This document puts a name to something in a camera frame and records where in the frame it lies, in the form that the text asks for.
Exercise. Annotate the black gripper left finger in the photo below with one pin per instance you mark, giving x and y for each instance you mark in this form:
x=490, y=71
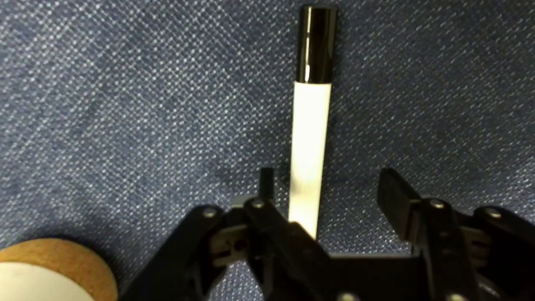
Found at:
x=261, y=245

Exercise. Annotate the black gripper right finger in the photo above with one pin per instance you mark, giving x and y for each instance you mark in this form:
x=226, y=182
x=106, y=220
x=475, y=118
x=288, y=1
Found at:
x=445, y=245

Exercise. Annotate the white marker with black cap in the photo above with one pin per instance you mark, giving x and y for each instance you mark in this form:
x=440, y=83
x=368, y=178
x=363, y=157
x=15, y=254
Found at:
x=310, y=157

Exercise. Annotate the blue tablecloth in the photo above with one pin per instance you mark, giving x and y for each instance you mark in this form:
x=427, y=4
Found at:
x=139, y=111

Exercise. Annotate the white mug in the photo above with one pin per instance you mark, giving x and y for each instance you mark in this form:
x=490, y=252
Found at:
x=51, y=277

